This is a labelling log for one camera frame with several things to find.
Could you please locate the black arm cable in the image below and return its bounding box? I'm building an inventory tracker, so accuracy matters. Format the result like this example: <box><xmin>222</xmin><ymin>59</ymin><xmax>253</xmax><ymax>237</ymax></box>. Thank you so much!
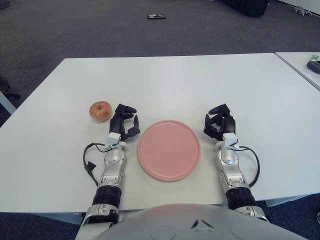
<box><xmin>234</xmin><ymin>146</ymin><xmax>260</xmax><ymax>188</ymax></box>
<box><xmin>83</xmin><ymin>142</ymin><xmax>112</xmax><ymax>186</ymax></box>

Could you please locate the white table frame bar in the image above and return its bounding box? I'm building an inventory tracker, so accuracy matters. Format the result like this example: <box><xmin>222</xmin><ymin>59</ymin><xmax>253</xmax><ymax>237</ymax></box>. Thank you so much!
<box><xmin>32</xmin><ymin>212</ymin><xmax>86</xmax><ymax>225</ymax></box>
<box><xmin>264</xmin><ymin>194</ymin><xmax>312</xmax><ymax>207</ymax></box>

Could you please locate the black office chair base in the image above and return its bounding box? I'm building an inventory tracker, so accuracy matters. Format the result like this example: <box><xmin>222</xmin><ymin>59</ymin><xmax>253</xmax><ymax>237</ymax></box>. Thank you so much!
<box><xmin>0</xmin><ymin>72</ymin><xmax>21</xmax><ymax>99</ymax></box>

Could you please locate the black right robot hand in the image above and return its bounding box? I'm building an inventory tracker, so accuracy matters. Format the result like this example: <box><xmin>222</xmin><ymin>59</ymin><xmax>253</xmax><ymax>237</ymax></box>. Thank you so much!
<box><xmin>203</xmin><ymin>103</ymin><xmax>237</xmax><ymax>143</ymax></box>

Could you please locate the pink round plate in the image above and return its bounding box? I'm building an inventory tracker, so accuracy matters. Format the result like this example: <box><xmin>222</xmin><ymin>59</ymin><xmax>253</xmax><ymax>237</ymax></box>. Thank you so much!
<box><xmin>137</xmin><ymin>119</ymin><xmax>202</xmax><ymax>182</ymax></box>

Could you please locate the white desk leg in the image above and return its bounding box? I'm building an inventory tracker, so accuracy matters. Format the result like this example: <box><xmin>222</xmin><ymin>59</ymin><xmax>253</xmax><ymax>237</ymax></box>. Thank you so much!
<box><xmin>0</xmin><ymin>89</ymin><xmax>17</xmax><ymax>116</ymax></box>

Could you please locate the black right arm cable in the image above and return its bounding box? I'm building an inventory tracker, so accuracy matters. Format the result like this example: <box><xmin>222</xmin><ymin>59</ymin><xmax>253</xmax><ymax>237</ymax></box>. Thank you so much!
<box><xmin>234</xmin><ymin>146</ymin><xmax>260</xmax><ymax>188</ymax></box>

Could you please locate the grey handheld controller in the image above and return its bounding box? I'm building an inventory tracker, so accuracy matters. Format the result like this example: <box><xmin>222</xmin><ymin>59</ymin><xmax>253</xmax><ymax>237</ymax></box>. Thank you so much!
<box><xmin>306</xmin><ymin>60</ymin><xmax>320</xmax><ymax>74</ymax></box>

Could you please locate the grey robot torso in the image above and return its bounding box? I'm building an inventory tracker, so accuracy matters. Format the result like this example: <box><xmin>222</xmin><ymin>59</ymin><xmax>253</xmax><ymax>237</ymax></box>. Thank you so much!
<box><xmin>98</xmin><ymin>202</ymin><xmax>305</xmax><ymax>240</ymax></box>

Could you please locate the red yellow apple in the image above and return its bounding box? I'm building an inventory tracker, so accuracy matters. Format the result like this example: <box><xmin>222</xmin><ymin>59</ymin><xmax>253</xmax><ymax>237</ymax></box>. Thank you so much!
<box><xmin>89</xmin><ymin>100</ymin><xmax>113</xmax><ymax>123</ymax></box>

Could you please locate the black cabinet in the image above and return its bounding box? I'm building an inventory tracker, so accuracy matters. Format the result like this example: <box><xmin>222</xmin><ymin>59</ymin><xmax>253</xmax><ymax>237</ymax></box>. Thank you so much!
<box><xmin>219</xmin><ymin>0</ymin><xmax>271</xmax><ymax>18</ymax></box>

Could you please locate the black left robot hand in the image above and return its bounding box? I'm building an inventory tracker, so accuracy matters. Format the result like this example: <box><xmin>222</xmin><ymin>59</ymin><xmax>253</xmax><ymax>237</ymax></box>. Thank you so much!
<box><xmin>109</xmin><ymin>103</ymin><xmax>140</xmax><ymax>143</ymax></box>

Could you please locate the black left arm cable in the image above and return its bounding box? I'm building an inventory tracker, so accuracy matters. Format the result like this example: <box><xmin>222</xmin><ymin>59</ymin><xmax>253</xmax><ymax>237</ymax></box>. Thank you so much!
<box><xmin>83</xmin><ymin>142</ymin><xmax>112</xmax><ymax>186</ymax></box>

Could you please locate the grey floor clutter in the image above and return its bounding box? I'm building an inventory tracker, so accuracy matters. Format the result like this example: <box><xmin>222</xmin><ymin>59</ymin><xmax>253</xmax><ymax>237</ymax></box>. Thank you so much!
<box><xmin>292</xmin><ymin>6</ymin><xmax>313</xmax><ymax>16</ymax></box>

